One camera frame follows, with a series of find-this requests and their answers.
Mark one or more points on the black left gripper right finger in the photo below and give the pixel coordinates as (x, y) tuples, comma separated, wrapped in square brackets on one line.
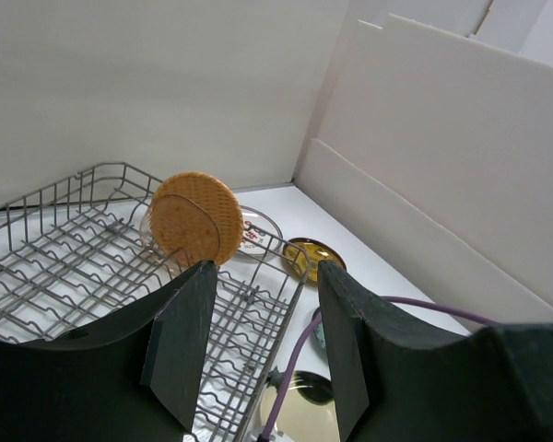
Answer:
[(396, 377)]

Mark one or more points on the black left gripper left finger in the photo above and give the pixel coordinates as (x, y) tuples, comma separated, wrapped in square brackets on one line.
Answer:
[(133, 375)]

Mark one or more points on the cream plate with green brushstroke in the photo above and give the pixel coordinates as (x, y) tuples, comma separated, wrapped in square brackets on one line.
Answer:
[(308, 410)]

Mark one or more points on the yellow plate with brown rim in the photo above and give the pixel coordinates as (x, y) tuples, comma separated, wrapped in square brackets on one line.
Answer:
[(302, 256)]

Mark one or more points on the orange woven bamboo plate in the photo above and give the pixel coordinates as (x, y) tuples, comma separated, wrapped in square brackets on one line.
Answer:
[(195, 217)]

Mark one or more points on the blue floral plate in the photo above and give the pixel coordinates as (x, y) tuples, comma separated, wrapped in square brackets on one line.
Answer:
[(318, 333)]

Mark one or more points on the white plate with red characters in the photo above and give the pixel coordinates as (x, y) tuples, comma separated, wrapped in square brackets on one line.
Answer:
[(261, 237)]

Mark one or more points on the grey wire dish rack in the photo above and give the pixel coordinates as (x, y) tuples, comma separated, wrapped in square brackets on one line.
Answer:
[(77, 249)]

